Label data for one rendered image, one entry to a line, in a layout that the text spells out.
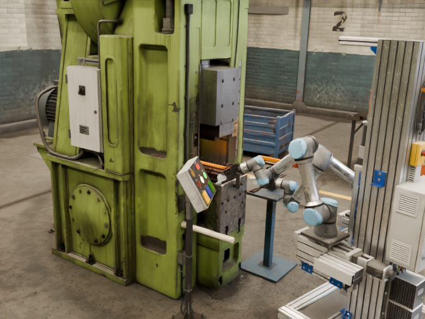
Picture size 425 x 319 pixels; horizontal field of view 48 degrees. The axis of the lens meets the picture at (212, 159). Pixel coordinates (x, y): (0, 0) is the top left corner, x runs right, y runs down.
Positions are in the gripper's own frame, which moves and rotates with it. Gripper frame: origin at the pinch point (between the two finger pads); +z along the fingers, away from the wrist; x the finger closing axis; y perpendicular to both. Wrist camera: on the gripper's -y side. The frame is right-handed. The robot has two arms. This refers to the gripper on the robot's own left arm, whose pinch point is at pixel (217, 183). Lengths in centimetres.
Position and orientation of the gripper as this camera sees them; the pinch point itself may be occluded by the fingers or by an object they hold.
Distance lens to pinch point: 325.0
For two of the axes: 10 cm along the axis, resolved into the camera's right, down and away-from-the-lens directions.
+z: -8.7, 4.1, 2.8
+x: -1.7, 2.8, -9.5
